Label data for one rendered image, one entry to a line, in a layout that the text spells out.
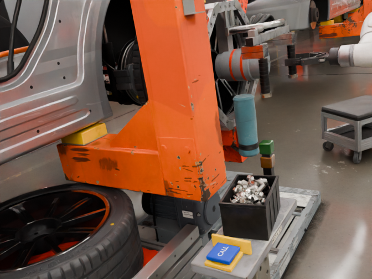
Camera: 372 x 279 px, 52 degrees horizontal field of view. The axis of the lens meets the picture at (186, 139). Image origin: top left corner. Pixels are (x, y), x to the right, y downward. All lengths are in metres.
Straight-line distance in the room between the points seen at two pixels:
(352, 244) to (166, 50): 1.26
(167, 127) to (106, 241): 0.39
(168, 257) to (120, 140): 0.44
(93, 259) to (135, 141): 0.42
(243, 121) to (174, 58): 0.58
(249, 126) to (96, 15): 0.76
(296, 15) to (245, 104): 2.79
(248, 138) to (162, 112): 0.54
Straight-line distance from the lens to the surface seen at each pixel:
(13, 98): 1.36
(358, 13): 5.21
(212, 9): 1.60
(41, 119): 1.39
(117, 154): 1.38
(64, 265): 1.14
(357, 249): 1.92
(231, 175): 2.11
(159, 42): 1.14
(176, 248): 1.29
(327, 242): 1.95
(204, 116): 1.19
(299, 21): 4.34
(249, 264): 1.07
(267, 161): 1.29
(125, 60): 1.84
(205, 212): 1.56
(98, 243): 1.19
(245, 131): 1.61
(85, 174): 1.56
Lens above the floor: 1.10
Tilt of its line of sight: 18 degrees down
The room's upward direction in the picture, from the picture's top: 9 degrees counter-clockwise
